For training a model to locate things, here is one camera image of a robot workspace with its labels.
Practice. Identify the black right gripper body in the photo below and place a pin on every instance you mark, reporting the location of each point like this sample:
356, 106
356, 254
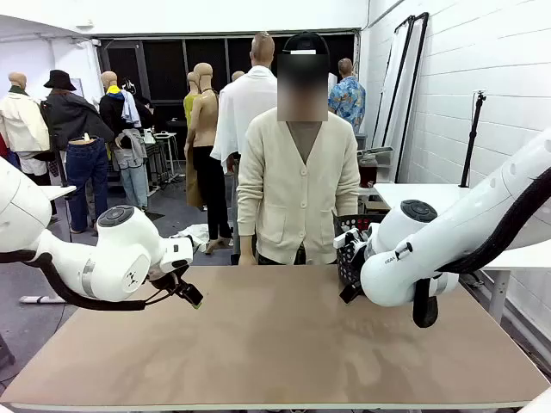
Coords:
357, 262

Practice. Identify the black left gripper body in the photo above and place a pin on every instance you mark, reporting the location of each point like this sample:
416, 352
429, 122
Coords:
168, 279

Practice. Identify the black perforated plastic basket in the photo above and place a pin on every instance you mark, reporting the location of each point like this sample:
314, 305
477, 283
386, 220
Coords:
354, 222

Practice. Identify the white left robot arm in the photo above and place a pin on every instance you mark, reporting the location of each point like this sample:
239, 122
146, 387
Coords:
120, 258

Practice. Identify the person's left forearm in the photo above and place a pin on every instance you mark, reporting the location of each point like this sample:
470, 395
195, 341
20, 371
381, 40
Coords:
349, 202

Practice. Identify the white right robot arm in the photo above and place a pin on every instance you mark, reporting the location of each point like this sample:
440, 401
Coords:
430, 241

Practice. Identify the person's right hand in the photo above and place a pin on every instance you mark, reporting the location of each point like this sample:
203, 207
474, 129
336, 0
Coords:
246, 259

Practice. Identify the white cloth on floor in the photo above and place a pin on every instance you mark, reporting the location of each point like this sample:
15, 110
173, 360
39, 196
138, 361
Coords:
191, 234

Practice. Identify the dark floor mat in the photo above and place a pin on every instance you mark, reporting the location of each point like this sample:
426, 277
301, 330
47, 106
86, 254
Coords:
146, 216

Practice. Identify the person in cream cardigan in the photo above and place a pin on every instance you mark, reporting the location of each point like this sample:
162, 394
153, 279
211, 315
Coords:
301, 206

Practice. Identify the dark glass jar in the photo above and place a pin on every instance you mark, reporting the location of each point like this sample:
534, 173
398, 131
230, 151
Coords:
368, 172

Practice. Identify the grey tray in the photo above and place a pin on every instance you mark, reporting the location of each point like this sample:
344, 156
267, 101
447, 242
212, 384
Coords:
376, 152

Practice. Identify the bare mannequin in black trousers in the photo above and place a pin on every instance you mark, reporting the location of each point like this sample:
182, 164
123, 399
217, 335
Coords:
206, 125

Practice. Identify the black tripod stand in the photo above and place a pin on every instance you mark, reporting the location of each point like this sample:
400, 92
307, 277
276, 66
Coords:
472, 137

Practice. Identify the mannequin in yellow top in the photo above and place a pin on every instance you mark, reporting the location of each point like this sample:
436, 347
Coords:
189, 107

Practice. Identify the mannequin with yellow collar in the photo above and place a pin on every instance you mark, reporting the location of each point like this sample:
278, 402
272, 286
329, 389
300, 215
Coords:
116, 112

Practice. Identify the black framed white panel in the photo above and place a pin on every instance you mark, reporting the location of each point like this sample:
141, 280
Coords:
394, 86
411, 94

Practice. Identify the mannequin with black hat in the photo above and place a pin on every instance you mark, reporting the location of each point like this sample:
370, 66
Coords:
77, 120

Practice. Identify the mannequin with white cloth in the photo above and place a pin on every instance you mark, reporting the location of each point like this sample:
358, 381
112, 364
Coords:
245, 99

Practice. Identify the mannequin in cream jacket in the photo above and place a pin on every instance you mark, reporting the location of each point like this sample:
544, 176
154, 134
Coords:
21, 125

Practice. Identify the bare mannequin head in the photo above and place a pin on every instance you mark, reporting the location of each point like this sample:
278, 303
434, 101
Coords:
238, 76

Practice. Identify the black cap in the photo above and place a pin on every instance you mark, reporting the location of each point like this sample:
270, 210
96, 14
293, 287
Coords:
307, 41

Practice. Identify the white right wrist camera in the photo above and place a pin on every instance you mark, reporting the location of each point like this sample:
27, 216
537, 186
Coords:
351, 236

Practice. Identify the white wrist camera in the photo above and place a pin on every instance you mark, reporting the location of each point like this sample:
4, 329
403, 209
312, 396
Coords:
178, 249
351, 236

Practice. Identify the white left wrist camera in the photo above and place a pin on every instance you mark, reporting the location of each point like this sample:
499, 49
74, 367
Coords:
178, 249

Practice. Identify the black framed window wall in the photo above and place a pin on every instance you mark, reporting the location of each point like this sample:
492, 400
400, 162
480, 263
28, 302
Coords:
163, 64

